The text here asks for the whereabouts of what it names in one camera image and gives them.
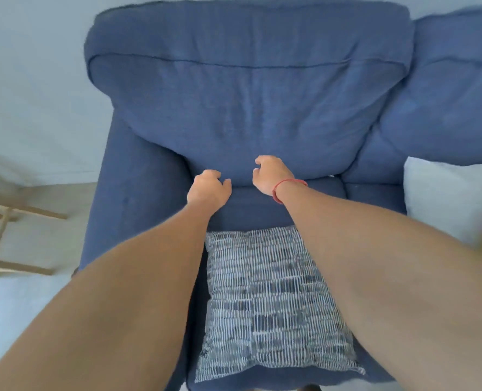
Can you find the person's right hand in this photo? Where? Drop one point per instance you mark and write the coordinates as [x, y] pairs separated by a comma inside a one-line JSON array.
[[272, 175]]

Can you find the person's left hand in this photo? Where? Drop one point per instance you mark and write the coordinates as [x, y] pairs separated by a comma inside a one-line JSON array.
[[206, 193]]

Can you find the person's right thumb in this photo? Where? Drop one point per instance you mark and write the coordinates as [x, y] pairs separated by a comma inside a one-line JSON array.
[[255, 177]]

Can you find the person's left thumb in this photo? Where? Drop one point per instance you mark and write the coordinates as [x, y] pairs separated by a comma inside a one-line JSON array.
[[226, 187]]

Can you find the person's right forearm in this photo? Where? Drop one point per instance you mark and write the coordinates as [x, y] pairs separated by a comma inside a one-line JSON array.
[[391, 280]]

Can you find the person's left forearm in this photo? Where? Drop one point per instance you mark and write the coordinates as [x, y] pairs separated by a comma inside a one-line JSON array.
[[114, 305]]

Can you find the wide blue back cushion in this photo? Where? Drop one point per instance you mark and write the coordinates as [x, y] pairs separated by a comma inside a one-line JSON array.
[[249, 97]]

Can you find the blue fabric sofa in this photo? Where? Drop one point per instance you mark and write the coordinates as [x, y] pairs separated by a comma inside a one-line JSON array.
[[139, 199]]

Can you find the blue white patterned pillow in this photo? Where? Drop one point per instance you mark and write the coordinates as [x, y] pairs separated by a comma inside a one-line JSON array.
[[265, 305]]

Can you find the wooden rack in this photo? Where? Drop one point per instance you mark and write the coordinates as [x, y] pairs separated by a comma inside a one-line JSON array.
[[4, 207]]

